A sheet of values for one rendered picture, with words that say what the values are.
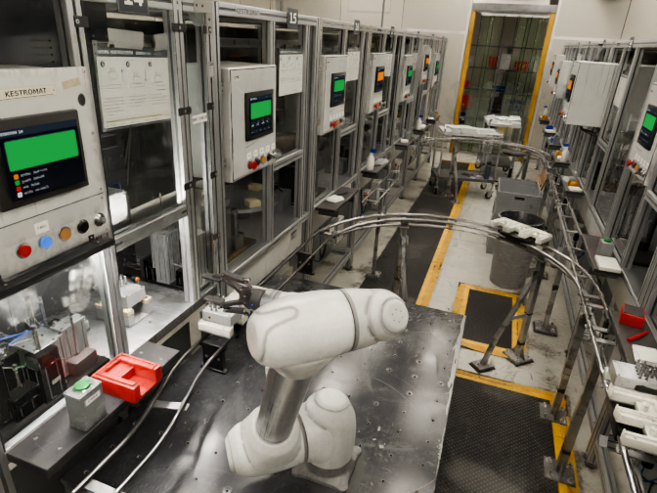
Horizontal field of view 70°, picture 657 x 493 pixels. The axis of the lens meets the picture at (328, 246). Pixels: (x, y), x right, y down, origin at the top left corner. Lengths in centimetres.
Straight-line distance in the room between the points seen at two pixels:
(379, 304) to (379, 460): 86
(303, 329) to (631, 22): 905
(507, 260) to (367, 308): 342
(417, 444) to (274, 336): 99
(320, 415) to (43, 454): 73
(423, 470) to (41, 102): 150
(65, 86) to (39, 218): 33
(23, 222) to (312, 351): 78
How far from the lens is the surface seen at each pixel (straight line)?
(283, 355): 90
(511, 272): 435
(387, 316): 93
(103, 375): 161
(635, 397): 197
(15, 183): 129
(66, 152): 137
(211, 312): 191
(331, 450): 151
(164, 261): 211
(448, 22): 956
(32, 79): 134
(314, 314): 90
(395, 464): 170
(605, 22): 958
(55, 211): 140
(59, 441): 154
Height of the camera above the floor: 193
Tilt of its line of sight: 24 degrees down
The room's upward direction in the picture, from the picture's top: 3 degrees clockwise
